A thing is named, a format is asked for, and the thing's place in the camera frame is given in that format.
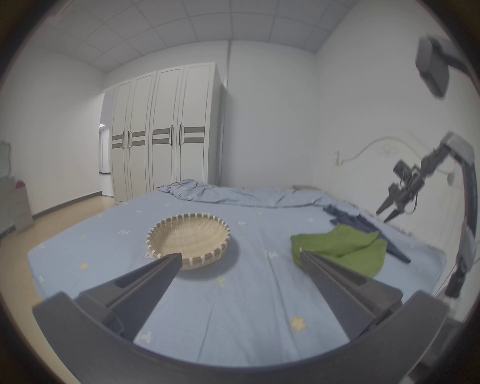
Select pale blue quilt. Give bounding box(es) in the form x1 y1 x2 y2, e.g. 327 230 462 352
157 179 338 209

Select white wardrobe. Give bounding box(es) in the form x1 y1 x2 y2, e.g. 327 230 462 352
110 62 227 204

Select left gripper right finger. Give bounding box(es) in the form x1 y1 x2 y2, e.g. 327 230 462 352
299 250 404 343

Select green shorts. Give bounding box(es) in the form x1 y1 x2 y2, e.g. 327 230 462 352
290 224 388 279

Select dark blue garment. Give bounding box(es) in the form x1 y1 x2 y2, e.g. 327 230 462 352
323 204 412 263

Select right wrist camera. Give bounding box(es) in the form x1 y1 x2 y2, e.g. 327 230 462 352
393 160 420 181

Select round woven basket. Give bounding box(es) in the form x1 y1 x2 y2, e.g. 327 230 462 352
146 213 231 271

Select bed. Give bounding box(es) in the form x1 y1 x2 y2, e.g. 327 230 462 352
27 135 466 368

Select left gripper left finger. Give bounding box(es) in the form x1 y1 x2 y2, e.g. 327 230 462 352
77 252 184 343

